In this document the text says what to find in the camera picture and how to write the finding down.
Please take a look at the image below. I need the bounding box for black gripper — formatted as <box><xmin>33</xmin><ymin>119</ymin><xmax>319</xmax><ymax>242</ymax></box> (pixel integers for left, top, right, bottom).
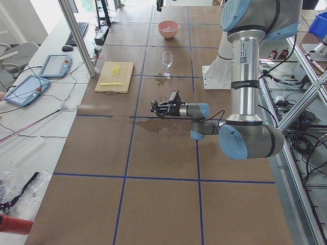
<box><xmin>151</xmin><ymin>102</ymin><xmax>180</xmax><ymax>119</ymax></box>

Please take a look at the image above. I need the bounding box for metal jigger cup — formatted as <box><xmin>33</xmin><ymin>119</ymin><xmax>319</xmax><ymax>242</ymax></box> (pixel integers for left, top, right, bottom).
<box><xmin>149</xmin><ymin>99</ymin><xmax>158</xmax><ymax>108</ymax></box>

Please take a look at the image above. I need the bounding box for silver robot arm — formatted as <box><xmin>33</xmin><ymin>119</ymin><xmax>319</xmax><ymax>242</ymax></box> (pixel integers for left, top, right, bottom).
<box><xmin>150</xmin><ymin>1</ymin><xmax>302</xmax><ymax>160</ymax></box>

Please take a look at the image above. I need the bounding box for clear wine glass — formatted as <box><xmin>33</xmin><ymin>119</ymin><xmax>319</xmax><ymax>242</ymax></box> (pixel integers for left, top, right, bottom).
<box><xmin>162</xmin><ymin>51</ymin><xmax>173</xmax><ymax>79</ymax></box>

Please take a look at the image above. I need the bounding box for pink bowl of ice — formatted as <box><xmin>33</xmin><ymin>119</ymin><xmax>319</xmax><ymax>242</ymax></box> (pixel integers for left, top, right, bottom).
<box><xmin>158</xmin><ymin>20</ymin><xmax>179</xmax><ymax>39</ymax></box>

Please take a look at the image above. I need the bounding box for bamboo cutting board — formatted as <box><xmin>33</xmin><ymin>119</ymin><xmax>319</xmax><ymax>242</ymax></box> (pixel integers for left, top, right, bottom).
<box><xmin>95</xmin><ymin>62</ymin><xmax>134</xmax><ymax>93</ymax></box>

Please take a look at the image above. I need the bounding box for yellow lemon slice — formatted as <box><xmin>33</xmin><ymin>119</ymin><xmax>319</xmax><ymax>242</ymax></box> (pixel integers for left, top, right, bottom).
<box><xmin>111</xmin><ymin>64</ymin><xmax>121</xmax><ymax>76</ymax></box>

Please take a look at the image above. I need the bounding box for yellow plastic knife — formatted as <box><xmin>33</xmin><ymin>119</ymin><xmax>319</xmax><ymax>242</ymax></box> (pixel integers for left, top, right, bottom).
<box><xmin>100</xmin><ymin>82</ymin><xmax>124</xmax><ymax>86</ymax></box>

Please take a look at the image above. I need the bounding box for black computer mouse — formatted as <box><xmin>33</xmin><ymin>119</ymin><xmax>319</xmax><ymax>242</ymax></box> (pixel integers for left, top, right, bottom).
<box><xmin>61</xmin><ymin>45</ymin><xmax>74</xmax><ymax>52</ymax></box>

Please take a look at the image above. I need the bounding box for black keyboard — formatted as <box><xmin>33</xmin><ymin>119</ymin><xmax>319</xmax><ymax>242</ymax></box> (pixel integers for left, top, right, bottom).
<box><xmin>65</xmin><ymin>21</ymin><xmax>90</xmax><ymax>46</ymax></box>

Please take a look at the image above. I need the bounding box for blue teach pendant far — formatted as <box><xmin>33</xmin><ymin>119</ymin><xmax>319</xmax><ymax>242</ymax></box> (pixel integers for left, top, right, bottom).
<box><xmin>39</xmin><ymin>55</ymin><xmax>72</xmax><ymax>79</ymax></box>

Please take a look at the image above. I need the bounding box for blue teach pendant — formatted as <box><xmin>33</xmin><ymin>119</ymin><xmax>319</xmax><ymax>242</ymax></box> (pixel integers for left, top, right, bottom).
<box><xmin>39</xmin><ymin>55</ymin><xmax>72</xmax><ymax>79</ymax></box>
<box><xmin>4</xmin><ymin>75</ymin><xmax>50</xmax><ymax>107</ymax></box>

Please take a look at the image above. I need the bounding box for blue teach pendant near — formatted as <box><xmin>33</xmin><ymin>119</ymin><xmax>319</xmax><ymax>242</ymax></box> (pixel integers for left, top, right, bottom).
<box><xmin>4</xmin><ymin>75</ymin><xmax>50</xmax><ymax>107</ymax></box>

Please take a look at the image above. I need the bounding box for crumpled clear plastic bag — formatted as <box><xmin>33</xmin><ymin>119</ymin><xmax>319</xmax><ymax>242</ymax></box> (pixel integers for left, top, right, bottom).
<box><xmin>1</xmin><ymin>171</ymin><xmax>52</xmax><ymax>206</ymax></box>

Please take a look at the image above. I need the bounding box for red fire extinguisher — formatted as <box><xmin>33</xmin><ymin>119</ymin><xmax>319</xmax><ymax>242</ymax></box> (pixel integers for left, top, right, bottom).
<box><xmin>0</xmin><ymin>214</ymin><xmax>33</xmax><ymax>235</ymax></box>

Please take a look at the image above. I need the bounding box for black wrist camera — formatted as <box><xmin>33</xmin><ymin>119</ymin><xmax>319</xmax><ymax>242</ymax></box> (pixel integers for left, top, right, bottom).
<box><xmin>168</xmin><ymin>91</ymin><xmax>182</xmax><ymax>105</ymax></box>

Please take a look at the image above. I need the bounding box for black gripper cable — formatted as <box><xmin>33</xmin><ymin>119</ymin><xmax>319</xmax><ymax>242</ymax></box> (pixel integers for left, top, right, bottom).
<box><xmin>204</xmin><ymin>109</ymin><xmax>226</xmax><ymax>123</ymax></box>

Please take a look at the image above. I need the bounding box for aluminium frame post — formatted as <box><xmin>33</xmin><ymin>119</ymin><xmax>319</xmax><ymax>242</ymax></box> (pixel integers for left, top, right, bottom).
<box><xmin>58</xmin><ymin>0</ymin><xmax>96</xmax><ymax>78</ymax></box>

